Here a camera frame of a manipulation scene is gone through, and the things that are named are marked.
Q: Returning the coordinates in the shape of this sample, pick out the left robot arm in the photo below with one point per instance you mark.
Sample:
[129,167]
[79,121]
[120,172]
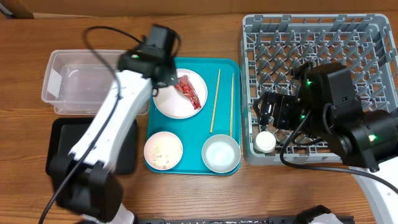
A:
[84,180]

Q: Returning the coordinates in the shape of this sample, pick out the left wooden chopstick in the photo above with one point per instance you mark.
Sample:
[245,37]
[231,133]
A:
[215,101]

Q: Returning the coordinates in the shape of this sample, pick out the red snack wrapper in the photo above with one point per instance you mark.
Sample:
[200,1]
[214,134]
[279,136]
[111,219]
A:
[185,88]

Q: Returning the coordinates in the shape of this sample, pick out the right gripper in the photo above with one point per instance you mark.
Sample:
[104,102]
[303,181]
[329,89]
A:
[282,102]

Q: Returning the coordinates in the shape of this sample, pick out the teal plastic tray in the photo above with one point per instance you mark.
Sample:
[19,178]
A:
[195,130]

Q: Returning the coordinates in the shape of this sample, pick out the grey dishwasher rack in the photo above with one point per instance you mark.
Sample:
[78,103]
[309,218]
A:
[271,44]

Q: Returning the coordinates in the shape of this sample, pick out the white cup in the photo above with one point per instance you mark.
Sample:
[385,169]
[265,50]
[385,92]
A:
[265,142]

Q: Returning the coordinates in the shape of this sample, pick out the large white plate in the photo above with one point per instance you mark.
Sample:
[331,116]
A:
[174,105]

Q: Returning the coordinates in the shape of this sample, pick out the right wooden chopstick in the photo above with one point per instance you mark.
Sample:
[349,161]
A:
[232,107]

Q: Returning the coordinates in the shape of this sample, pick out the black tray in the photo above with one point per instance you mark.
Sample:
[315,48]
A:
[66,132]

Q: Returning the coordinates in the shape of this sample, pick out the grey bowl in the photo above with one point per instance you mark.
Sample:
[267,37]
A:
[221,154]

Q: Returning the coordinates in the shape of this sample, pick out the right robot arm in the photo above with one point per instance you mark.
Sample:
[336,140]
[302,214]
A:
[326,108]

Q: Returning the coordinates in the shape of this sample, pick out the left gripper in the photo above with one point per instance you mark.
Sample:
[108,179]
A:
[170,75]

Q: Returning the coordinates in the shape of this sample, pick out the wooden chopstick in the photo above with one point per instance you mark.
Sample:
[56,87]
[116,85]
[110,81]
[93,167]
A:
[232,107]
[215,101]

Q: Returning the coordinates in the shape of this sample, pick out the clear plastic bin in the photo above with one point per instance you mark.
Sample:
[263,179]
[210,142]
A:
[75,82]

